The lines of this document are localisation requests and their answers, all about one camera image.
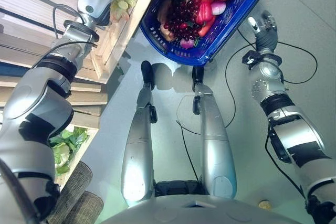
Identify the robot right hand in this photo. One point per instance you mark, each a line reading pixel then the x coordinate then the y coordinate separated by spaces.
pixel 266 37

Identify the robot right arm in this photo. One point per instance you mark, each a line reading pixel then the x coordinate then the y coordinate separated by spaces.
pixel 291 127

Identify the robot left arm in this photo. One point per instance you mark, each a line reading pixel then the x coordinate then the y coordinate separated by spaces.
pixel 34 108

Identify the blue plastic shopping basket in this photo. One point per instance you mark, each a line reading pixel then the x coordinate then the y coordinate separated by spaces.
pixel 231 19

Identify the light wooden crate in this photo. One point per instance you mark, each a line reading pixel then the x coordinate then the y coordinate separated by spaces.
pixel 119 43

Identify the purple onion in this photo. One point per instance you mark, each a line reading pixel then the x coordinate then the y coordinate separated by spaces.
pixel 187 43
pixel 218 7

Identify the orange carrot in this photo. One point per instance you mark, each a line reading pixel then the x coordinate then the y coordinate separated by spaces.
pixel 206 28

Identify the stacked wooden shelf boards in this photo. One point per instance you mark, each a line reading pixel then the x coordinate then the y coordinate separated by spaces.
pixel 31 11

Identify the red bell pepper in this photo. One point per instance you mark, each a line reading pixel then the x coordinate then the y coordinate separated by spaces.
pixel 205 10

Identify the brown potato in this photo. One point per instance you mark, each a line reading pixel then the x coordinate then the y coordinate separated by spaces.
pixel 166 33
pixel 164 10

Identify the dark purple grape bunch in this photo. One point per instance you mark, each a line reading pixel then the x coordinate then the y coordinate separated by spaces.
pixel 183 16

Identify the green cabbage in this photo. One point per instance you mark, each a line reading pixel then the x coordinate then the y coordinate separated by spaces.
pixel 65 148

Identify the wooden crate with cabbage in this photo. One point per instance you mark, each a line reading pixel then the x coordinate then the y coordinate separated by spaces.
pixel 84 153

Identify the robot left leg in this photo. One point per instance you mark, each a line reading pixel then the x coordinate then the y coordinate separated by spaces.
pixel 137 150

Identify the small yellow round object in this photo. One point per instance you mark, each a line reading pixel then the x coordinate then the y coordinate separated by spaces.
pixel 265 204

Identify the black robot pelvis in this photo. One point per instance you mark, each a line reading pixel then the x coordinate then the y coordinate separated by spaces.
pixel 179 187

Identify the robot silver torso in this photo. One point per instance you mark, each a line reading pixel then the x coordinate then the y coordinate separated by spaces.
pixel 199 211

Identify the woven grey roll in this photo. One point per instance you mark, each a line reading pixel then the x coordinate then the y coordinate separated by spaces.
pixel 85 209
pixel 72 192

